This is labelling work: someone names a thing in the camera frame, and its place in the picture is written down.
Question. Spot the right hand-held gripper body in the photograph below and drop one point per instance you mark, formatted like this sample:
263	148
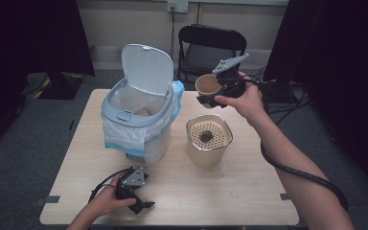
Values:
233	84

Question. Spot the grey tape strip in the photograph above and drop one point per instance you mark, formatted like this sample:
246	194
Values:
48	200
284	196

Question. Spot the grey white lidded trash bin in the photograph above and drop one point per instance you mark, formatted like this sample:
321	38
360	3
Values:
147	68

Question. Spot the black curtain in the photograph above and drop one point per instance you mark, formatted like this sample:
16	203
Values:
338	64
28	38

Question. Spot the white wall socket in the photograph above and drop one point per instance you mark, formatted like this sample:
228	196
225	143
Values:
177	5

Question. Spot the brown paper cup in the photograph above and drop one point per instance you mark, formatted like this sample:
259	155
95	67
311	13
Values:
206	85

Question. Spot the white blue plastic bin bag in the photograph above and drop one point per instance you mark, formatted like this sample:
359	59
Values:
124	137

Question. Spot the person's right hand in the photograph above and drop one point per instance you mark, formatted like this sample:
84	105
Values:
249	102

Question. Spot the beige strainer bucket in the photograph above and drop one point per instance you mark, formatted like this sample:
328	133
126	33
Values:
208	153

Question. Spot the dark wet tea leaves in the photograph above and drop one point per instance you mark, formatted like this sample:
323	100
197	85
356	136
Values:
206	136

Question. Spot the black stand base yellow stripes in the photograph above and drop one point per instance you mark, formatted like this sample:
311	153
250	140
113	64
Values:
279	92
60	86

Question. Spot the black folding chair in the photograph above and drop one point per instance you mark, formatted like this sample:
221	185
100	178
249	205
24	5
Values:
201	57

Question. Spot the person's left hand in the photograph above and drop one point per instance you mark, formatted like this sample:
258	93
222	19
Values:
107	201

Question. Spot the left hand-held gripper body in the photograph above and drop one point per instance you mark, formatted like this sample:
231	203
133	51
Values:
134	179

